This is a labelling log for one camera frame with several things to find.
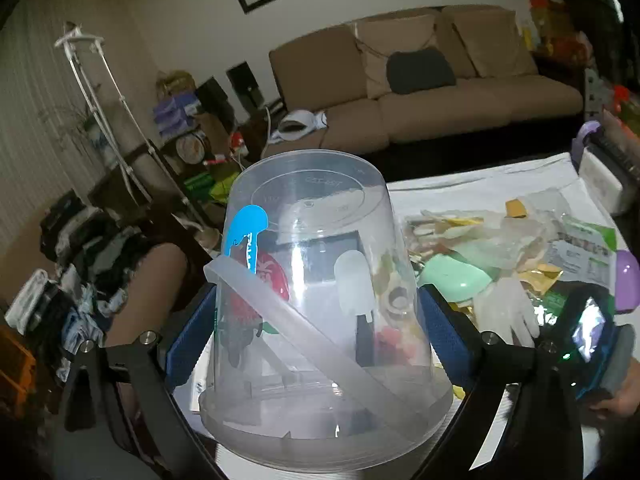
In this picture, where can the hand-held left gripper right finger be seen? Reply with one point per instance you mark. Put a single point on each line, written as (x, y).
(447, 345)

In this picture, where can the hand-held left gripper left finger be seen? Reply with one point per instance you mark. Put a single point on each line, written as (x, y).
(187, 342)

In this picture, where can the clear plastic bucket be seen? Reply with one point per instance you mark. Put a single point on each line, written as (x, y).
(310, 220)

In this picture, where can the person's right hand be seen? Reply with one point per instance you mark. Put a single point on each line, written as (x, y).
(625, 400)

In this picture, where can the purple plastic item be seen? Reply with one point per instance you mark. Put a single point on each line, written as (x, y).
(628, 280)

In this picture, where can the person's leg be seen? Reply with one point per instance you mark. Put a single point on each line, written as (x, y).
(150, 285)

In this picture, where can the white glove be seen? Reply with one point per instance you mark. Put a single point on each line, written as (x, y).
(505, 305)

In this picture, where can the mint green case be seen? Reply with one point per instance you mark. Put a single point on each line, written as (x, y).
(450, 275)

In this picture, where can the gold wrapper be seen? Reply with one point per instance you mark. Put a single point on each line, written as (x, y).
(537, 277)

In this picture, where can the green and white packet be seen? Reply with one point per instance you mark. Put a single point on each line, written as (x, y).
(585, 250)

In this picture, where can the clear plastic bag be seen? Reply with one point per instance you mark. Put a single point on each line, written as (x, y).
(500, 232)

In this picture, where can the pile of clothes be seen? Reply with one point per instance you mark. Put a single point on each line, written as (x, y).
(75, 270)

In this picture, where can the cluttered low shelf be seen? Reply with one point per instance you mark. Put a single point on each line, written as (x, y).
(195, 135)

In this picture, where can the brown sofa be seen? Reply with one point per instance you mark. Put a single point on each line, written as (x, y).
(450, 100)

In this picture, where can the white massager device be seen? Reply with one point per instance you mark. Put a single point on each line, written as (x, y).
(300, 124)

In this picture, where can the black speaker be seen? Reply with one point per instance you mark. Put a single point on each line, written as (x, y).
(245, 85)

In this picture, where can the dark cushion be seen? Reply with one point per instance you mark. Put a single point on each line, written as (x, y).
(420, 71)

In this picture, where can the cluttered side shelf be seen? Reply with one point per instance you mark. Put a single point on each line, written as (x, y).
(575, 30)

